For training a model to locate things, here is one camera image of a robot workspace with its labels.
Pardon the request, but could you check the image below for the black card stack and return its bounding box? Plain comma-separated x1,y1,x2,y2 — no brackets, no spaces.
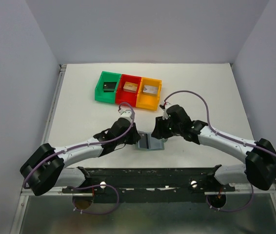
103,81,117,92

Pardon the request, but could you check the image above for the aluminium frame rail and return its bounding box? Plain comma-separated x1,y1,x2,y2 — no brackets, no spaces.
20,64,67,196

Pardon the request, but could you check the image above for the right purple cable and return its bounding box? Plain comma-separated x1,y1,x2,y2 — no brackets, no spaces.
163,90,276,213

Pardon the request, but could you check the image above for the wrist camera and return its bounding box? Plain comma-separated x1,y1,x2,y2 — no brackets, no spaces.
118,109,135,121
160,101,172,120

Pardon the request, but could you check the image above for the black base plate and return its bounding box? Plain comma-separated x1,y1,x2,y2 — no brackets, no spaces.
32,167,245,204

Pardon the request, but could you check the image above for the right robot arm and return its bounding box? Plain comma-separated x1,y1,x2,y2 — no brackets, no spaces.
152,105,276,191

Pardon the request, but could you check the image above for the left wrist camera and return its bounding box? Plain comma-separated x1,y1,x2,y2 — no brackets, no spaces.
118,109,135,121

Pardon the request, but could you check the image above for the red plastic bin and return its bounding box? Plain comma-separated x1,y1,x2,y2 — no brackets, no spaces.
115,74,141,107

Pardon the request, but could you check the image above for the sage green card holder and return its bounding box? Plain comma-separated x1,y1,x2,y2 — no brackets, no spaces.
136,131,167,151

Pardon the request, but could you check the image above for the green plastic bin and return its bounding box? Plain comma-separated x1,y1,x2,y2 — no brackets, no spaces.
95,71,121,104

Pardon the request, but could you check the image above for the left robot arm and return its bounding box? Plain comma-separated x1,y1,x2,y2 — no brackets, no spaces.
20,117,140,196

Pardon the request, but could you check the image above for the tan card stack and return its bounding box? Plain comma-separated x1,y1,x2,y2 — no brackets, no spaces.
123,82,138,93

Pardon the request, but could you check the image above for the yellow plastic bin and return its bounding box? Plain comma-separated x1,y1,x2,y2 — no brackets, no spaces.
136,77,162,111

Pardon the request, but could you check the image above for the silver card stack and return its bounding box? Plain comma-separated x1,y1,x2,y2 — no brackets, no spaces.
142,85,158,96

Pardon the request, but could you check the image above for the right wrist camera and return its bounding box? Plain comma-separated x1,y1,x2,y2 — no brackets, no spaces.
160,101,172,120

